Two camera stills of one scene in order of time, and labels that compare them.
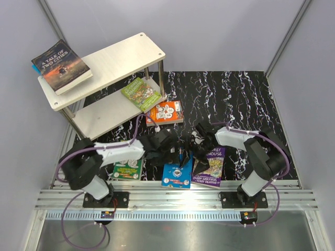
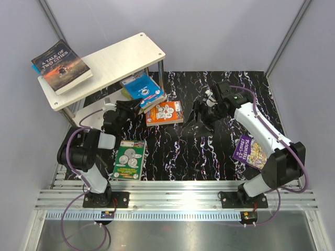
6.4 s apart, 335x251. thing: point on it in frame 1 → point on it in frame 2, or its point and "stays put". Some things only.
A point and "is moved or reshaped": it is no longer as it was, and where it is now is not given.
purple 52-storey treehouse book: (212, 176) is moved or reshaped
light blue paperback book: (174, 176) → (141, 87)
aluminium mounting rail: (149, 195) stays put
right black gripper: (202, 164) → (198, 107)
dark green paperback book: (131, 170) stays put
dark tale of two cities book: (61, 68) stays put
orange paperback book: (169, 112) stays put
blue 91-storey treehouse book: (34, 67) stays put
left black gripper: (171, 158) → (133, 106)
